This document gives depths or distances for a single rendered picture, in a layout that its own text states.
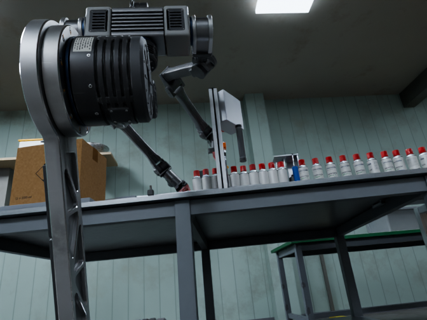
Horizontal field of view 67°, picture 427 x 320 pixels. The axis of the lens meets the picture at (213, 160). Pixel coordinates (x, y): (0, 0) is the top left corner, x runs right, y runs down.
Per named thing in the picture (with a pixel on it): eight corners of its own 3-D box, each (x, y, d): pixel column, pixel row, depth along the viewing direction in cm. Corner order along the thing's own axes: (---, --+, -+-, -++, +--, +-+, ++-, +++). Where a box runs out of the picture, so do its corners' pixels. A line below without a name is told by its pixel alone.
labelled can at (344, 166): (354, 192, 173) (345, 157, 181) (358, 190, 168) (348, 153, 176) (344, 193, 173) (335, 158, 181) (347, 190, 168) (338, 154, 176)
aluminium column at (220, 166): (229, 207, 158) (216, 91, 183) (229, 206, 154) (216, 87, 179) (220, 209, 158) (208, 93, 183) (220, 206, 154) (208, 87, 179)
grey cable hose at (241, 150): (246, 162, 171) (241, 126, 179) (246, 159, 168) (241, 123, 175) (239, 162, 171) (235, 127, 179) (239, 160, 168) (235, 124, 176)
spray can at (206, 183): (214, 206, 173) (210, 170, 181) (212, 204, 169) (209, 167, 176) (204, 207, 174) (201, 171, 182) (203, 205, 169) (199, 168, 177)
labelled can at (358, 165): (368, 191, 173) (358, 155, 181) (372, 188, 168) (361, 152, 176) (358, 192, 173) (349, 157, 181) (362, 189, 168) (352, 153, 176)
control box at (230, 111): (244, 129, 182) (240, 100, 189) (227, 119, 170) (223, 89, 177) (229, 135, 188) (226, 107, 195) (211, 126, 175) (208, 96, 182)
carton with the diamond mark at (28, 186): (105, 211, 151) (107, 158, 161) (78, 199, 129) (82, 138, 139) (44, 219, 154) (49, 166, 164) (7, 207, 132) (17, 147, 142)
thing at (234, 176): (242, 203, 174) (237, 167, 181) (243, 201, 169) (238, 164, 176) (232, 204, 174) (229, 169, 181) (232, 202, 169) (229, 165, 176)
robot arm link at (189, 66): (152, 76, 180) (164, 65, 183) (168, 94, 186) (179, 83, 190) (197, 64, 144) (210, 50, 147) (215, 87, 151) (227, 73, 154)
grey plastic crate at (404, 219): (418, 235, 333) (412, 214, 341) (449, 227, 296) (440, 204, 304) (365, 239, 324) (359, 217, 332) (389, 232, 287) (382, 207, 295)
